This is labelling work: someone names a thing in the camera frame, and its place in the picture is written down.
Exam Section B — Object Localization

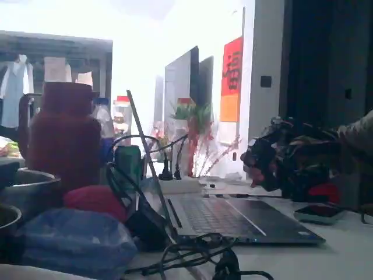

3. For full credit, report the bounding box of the black smartphone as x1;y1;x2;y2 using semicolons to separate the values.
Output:
293;204;347;226

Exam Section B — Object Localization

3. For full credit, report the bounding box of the green drink can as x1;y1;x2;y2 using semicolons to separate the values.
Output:
114;145;144;182

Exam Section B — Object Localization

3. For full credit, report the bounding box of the bundled black cable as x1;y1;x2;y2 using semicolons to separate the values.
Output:
125;232;275;280

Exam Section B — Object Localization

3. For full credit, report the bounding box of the red crumpled bag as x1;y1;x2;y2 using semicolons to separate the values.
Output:
62;185;129;223

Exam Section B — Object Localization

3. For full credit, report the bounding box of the potted green plant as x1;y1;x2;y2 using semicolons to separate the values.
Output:
168;100;215;178

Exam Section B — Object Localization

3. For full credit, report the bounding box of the white power strip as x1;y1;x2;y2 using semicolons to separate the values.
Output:
159;177;205;195

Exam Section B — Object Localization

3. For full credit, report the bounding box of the silver laptop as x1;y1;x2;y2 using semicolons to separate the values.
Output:
126;89;326;246

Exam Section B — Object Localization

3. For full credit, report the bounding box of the dark leader robot arm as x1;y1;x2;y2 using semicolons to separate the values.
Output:
275;116;353;204

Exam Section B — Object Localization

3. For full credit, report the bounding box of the blue plastic bag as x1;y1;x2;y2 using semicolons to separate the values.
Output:
17;207;138;280

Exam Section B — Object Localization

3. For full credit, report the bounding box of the person's right forearm, brown sleeve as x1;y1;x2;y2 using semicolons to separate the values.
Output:
336;109;373;160

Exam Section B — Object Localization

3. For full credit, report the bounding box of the black plug cable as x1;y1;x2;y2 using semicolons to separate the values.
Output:
174;134;190;180
112;134;175;181

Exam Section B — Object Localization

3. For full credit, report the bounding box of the clear plastic bottle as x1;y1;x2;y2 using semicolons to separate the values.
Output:
92;97;116;166

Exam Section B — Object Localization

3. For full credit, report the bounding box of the small black charger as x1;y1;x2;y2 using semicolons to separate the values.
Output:
125;195;175;252

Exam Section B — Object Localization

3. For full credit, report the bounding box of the pale hanging garment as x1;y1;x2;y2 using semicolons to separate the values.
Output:
43;56;73;83

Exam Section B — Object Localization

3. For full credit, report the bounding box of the dark red thermos jug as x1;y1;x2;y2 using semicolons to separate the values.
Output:
19;81;103;193

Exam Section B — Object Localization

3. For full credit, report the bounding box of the stainless steel bowl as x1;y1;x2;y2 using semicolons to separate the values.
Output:
0;168;62;218
0;204;23;236

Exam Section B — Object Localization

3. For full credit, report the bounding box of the red lidded white container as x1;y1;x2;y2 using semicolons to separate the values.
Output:
112;94;131;132

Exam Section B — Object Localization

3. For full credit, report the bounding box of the white hanging garment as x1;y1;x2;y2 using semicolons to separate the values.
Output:
0;54;34;129

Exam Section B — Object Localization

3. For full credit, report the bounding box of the red wall poster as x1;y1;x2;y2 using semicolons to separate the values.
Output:
220;36;244;123

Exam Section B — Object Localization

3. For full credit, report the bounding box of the dark framed glass door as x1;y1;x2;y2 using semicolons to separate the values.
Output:
199;55;214;107
164;45;200;129

